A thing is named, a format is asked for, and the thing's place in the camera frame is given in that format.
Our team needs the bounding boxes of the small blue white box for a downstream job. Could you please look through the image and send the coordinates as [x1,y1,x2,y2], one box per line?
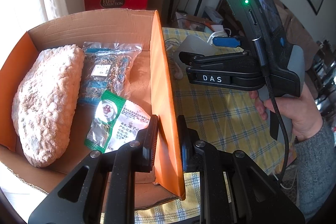
[202,6,223,25]

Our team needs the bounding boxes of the pink quilted oven mitt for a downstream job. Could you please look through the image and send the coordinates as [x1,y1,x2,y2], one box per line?
[11,44,84,168]

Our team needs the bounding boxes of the person's right hand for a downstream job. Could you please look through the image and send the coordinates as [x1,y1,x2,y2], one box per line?
[249,82,324,142]

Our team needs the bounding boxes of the white charger cable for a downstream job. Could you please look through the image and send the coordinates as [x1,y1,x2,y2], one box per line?
[271,167,299,191]

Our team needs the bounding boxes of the translucent white plastic cup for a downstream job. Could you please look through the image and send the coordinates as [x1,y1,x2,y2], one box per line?
[173,35,217,69]

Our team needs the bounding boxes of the open box of clutter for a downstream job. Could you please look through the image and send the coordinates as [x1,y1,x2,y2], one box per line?
[171,12,224,34]

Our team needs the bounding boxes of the orange cardboard box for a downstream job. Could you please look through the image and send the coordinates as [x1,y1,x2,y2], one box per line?
[1,9,186,209]

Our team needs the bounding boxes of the clear bag of dried herbs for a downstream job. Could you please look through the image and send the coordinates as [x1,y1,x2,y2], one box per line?
[78,42,142,106]

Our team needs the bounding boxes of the yellow blue plaid tablecloth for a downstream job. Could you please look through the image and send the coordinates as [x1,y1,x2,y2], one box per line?
[133,27,292,224]

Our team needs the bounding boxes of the green white snack packet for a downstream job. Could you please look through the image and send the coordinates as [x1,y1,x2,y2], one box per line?
[84,90,150,153]

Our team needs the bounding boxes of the grey sweater right forearm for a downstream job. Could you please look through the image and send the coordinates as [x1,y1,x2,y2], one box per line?
[294,122,335,221]

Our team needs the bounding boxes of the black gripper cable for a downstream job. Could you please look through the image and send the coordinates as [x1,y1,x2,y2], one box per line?
[251,36,291,188]

